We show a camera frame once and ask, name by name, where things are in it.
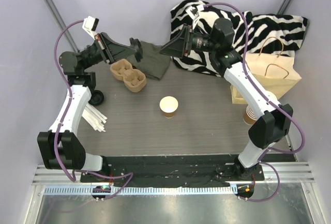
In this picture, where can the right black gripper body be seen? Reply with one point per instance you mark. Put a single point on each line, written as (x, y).
(187, 41)

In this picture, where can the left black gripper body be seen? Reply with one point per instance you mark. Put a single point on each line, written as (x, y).
(104, 48)

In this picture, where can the black plastic cup lid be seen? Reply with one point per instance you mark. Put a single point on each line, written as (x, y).
(136, 45)

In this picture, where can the brown pulp cup carrier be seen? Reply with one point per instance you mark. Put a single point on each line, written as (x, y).
(133, 79)

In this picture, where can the brown paper coffee cup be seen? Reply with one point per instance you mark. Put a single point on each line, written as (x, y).
(168, 106)

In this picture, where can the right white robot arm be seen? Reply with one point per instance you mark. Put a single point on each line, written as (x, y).
(272, 122)

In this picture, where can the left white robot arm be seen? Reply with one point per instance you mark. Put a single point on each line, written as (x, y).
(59, 146)

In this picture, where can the olive green cloth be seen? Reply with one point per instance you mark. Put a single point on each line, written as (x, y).
(153, 64)

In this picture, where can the stack of black lids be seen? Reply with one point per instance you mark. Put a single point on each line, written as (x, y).
(97, 98)

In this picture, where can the zebra print blanket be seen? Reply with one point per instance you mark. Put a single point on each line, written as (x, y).
(290, 29)

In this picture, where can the white wrapped straws bundle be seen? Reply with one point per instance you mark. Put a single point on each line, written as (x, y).
(94, 118)

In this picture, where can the brown paper bag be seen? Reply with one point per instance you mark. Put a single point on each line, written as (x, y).
(274, 72)

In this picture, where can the stack of paper cups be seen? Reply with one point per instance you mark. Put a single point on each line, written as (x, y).
(249, 117)

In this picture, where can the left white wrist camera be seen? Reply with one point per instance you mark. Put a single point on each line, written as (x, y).
(90, 25)

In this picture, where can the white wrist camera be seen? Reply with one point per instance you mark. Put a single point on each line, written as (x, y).
(194, 13)
(90, 25)

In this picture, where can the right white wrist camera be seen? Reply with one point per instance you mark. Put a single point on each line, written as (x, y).
(194, 13)

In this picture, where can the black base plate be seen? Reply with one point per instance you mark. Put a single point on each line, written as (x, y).
(172, 171)

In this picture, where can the aluminium rail frame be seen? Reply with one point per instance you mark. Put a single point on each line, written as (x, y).
(174, 136)

